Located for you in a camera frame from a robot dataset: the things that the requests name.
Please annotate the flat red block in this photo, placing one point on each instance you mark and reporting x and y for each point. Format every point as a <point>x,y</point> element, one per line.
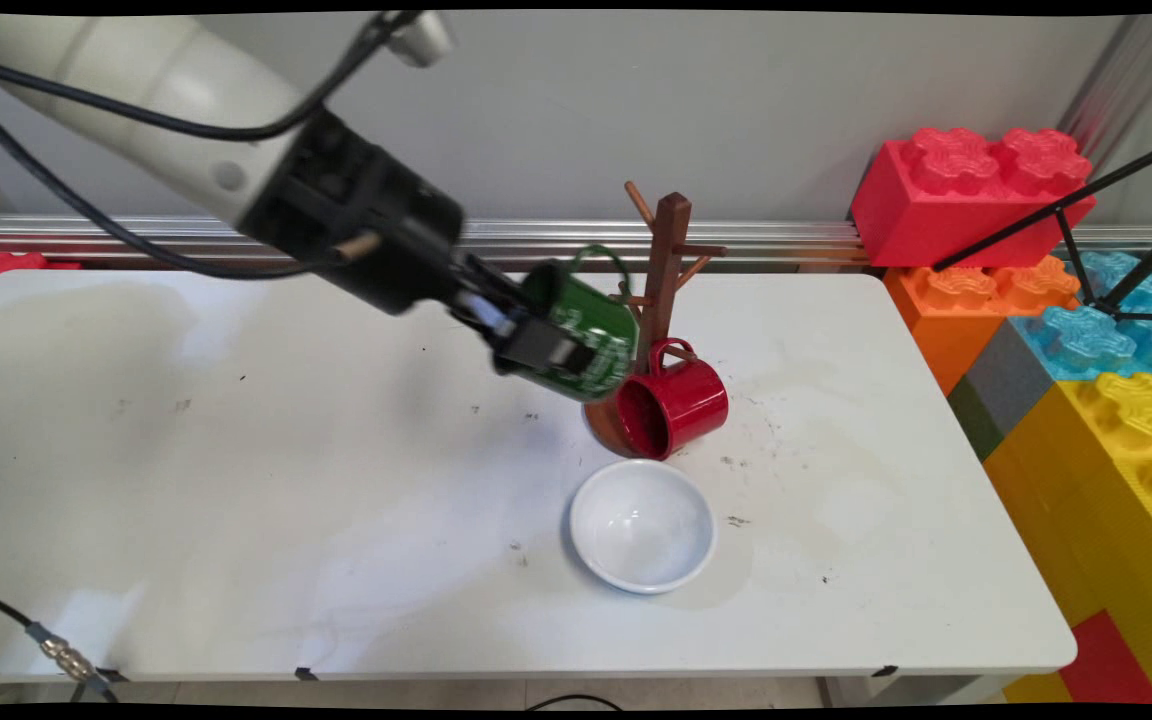
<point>1106,660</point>

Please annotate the brown wooden mug tree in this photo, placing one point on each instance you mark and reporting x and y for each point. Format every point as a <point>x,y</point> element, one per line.
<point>671,240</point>

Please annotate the black tripod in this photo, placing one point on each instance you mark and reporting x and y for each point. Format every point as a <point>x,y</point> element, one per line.
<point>1062,207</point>

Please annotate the green enamel mug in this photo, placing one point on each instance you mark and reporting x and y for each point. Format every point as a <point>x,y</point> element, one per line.
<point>596,340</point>

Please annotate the big blue building block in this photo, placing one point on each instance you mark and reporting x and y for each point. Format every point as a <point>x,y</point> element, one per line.
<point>1076,340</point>

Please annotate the slanted aluminium profile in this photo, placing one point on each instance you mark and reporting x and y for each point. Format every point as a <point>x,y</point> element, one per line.
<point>1126,80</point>

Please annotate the white bowl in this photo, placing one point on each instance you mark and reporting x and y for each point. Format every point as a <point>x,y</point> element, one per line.
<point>641,525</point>

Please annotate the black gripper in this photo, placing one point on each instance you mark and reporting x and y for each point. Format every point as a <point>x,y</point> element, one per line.
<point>356,210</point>

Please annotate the big orange building block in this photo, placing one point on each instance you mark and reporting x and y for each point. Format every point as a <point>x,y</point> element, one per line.
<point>936,320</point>

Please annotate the big red building block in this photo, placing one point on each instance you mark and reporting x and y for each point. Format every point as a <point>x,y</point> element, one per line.
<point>936,210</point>

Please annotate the horizontal aluminium rail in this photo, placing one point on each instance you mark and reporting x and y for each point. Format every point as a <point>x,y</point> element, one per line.
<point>786,240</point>

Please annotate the big yellow building block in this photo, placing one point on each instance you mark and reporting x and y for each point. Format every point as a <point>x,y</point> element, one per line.
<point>1086,520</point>

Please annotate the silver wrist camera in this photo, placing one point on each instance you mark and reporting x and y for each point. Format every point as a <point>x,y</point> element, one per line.
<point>426,40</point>

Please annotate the red enamel mug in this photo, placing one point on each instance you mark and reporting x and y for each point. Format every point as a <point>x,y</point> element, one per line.
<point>691,400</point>

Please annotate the black tape piece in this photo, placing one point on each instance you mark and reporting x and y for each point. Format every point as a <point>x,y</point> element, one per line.
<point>116,675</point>
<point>885,671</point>
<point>306,674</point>

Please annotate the big dark green building block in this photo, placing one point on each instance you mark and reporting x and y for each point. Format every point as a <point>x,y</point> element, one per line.
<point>974,420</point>

